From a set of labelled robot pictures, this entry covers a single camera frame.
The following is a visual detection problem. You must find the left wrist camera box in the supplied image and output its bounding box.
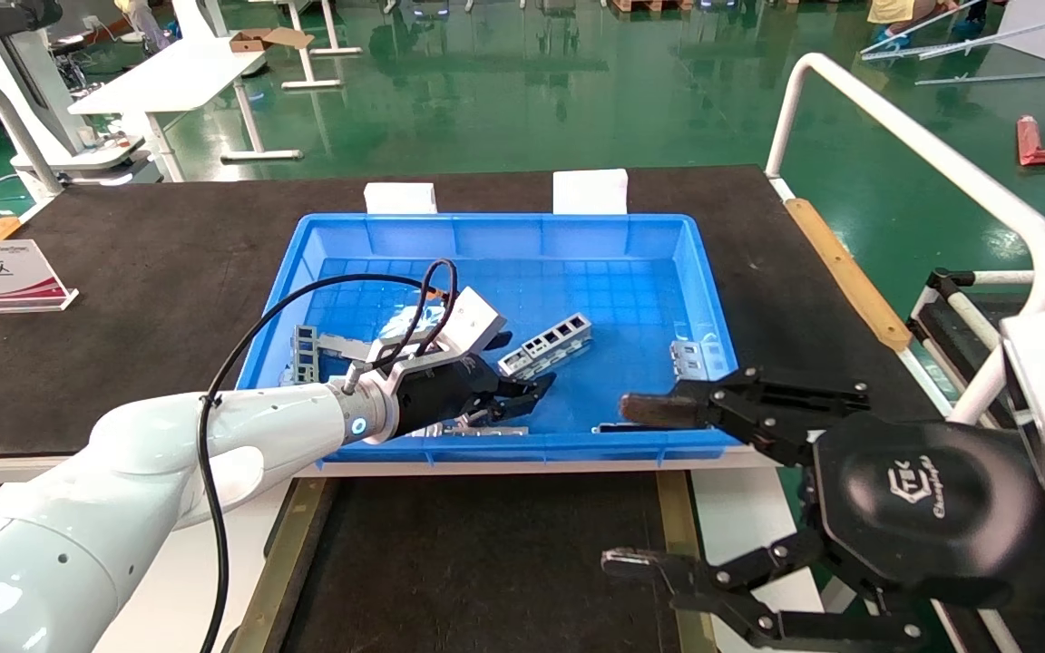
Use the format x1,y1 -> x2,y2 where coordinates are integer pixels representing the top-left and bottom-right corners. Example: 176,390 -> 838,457
435,288 -> 507,356

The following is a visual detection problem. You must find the grey curved tube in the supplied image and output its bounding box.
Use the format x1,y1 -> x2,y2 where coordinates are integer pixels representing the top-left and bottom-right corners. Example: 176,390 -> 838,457
0,73 -> 63,199

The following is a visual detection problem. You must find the white work table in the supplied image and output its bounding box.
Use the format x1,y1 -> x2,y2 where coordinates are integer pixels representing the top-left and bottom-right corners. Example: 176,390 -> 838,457
67,36 -> 306,182

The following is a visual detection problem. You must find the white machine column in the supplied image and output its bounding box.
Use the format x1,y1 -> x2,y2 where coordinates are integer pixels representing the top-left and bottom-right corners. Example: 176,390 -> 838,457
0,0 -> 83,160

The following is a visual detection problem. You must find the flat grey metal bracket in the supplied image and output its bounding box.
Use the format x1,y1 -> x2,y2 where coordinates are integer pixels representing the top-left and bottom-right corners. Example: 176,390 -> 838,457
317,333 -> 380,362

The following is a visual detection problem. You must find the white table leg frame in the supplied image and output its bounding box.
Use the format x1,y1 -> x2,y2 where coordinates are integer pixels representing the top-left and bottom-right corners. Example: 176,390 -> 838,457
280,0 -> 365,92

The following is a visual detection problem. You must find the open cardboard box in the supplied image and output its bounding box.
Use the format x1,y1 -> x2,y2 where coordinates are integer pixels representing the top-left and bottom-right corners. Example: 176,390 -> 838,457
230,27 -> 315,54

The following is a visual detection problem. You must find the small folded metal bracket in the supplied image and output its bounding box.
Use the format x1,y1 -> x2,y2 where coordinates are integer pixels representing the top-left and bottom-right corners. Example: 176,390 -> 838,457
669,340 -> 716,382

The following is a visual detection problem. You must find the person in yellow clothes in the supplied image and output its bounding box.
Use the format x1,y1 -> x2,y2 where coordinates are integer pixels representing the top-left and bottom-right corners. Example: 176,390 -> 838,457
867,0 -> 986,48

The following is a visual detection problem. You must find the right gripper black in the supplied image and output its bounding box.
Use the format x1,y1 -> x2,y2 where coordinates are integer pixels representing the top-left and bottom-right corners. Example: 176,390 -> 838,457
601,367 -> 1045,652

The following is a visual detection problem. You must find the metal bracket with square holes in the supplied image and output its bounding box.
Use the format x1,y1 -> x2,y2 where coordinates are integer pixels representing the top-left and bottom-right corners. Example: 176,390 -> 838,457
497,313 -> 594,380

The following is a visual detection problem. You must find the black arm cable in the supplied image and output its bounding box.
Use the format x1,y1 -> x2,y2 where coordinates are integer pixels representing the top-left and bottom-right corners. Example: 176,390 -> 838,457
198,258 -> 460,653

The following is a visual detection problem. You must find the white machine base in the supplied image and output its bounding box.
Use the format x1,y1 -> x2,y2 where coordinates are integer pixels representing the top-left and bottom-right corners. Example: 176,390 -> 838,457
10,134 -> 161,187

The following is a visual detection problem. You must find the long thin metal bracket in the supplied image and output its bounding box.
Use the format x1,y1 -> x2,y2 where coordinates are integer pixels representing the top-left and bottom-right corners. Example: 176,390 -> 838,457
405,424 -> 530,439

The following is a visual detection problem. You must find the white tube rail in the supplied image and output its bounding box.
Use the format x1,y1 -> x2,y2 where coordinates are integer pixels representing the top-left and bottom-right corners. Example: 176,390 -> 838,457
763,53 -> 1045,427

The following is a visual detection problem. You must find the blue plastic bin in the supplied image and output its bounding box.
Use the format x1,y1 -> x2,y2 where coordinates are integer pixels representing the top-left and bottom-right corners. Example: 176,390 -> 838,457
237,213 -> 753,465

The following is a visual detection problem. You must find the white and red sign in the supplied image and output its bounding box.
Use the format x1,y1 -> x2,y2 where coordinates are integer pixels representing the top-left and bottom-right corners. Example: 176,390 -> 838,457
0,239 -> 80,316

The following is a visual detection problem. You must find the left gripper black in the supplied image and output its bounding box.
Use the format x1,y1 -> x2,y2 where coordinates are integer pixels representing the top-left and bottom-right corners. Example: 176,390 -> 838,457
391,331 -> 558,439

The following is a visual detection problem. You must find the white frame rail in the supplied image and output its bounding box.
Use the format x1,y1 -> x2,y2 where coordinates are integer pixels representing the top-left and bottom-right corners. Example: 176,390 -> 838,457
905,268 -> 1045,418

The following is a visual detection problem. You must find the long wooden edge strip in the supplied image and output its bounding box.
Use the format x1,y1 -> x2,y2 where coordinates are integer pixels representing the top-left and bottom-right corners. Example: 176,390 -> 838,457
784,198 -> 913,353

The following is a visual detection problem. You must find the upright metal ladder bracket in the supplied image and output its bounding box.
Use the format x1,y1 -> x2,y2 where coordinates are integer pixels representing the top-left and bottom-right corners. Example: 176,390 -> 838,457
292,325 -> 320,384

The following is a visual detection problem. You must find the white foam block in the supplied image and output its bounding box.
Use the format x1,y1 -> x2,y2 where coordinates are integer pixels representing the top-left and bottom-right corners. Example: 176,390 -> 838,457
365,183 -> 438,216
552,170 -> 629,216

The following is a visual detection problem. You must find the aluminium profile bar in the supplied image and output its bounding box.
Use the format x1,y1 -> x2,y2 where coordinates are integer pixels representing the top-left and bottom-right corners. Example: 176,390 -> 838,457
860,7 -> 1045,63

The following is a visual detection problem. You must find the person in beige clothes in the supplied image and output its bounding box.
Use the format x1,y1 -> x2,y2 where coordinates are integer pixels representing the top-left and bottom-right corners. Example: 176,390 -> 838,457
114,0 -> 171,51

